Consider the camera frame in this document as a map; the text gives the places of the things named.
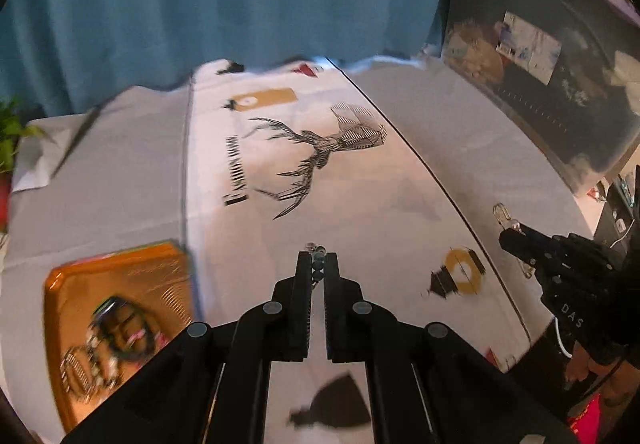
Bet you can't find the red cloth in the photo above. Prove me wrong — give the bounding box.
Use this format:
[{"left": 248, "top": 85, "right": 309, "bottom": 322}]
[{"left": 567, "top": 394, "right": 626, "bottom": 435}]

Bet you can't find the silver chain bracelet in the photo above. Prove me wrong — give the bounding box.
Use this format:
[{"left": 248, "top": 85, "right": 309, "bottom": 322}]
[{"left": 492, "top": 202, "right": 536, "bottom": 281}]

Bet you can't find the grey tablecloth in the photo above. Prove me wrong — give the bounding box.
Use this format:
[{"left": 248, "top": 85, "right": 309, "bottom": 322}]
[{"left": 0, "top": 56, "right": 596, "bottom": 375}]

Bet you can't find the green plant in red pot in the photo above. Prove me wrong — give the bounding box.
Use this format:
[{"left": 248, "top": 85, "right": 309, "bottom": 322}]
[{"left": 0, "top": 96, "right": 53, "bottom": 225}]

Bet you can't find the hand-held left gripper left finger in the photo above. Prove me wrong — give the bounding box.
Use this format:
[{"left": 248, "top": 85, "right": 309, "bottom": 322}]
[{"left": 60, "top": 251, "right": 312, "bottom": 444}]

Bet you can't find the clear storage bin purple lid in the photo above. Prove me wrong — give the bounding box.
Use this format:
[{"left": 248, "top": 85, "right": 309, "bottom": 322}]
[{"left": 440, "top": 0, "right": 640, "bottom": 197}]

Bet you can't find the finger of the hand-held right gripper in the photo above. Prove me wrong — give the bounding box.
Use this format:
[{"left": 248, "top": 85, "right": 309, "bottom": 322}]
[{"left": 498, "top": 226, "right": 557, "bottom": 271}]

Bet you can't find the red and white bead bracelet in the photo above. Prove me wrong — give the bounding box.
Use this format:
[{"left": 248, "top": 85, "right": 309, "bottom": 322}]
[{"left": 60, "top": 346, "right": 120, "bottom": 399}]

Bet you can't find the dark green bead bracelet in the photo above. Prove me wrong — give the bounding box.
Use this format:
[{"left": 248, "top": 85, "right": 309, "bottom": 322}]
[{"left": 306, "top": 243, "right": 327, "bottom": 287}]

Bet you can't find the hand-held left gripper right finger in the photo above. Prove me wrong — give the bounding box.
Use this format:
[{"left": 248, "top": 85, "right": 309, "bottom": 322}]
[{"left": 324, "top": 252, "right": 581, "bottom": 444}]

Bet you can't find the orange metal tray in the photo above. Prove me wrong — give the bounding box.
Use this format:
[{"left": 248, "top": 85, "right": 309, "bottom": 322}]
[{"left": 44, "top": 240, "right": 196, "bottom": 432}]

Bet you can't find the white deer print table runner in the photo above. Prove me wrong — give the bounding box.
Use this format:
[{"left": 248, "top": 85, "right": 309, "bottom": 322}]
[{"left": 182, "top": 54, "right": 533, "bottom": 444}]

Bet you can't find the black and white bead bracelet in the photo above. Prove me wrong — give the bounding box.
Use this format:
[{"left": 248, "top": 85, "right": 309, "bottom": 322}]
[{"left": 92, "top": 296, "right": 160, "bottom": 361}]

